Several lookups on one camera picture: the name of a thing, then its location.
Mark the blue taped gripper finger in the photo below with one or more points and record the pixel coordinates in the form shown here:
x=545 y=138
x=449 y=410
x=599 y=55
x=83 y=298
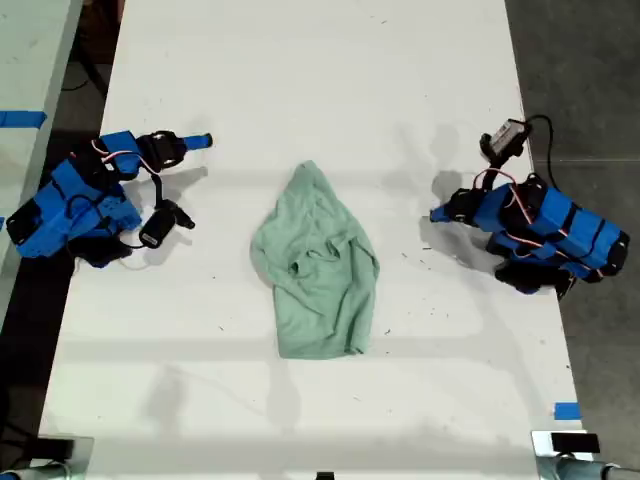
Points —
x=196 y=141
x=442 y=213

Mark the pale green T-shirt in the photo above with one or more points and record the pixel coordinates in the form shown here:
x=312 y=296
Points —
x=320 y=290

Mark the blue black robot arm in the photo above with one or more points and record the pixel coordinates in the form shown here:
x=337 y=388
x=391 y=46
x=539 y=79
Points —
x=565 y=230
x=75 y=200

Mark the long blue tape strip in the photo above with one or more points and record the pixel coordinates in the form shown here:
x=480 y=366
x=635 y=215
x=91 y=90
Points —
x=22 y=119

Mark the white side table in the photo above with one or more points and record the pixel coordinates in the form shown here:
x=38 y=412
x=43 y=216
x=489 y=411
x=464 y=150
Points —
x=25 y=60

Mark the short blue tape strip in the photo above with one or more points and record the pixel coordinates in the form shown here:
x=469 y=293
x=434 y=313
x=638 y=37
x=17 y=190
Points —
x=567 y=411

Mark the small black box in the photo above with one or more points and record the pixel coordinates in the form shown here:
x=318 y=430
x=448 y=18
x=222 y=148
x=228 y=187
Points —
x=55 y=449
x=575 y=443

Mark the black clamp at table edge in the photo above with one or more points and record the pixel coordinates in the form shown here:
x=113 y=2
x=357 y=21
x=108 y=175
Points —
x=325 y=476

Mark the black camera stalk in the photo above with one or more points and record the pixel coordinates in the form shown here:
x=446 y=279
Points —
x=497 y=164
x=158 y=190

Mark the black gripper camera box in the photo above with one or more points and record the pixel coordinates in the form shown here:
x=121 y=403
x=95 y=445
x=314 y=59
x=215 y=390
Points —
x=157 y=229

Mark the grey black camera box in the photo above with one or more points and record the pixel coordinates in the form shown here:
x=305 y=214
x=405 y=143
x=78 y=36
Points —
x=507 y=136

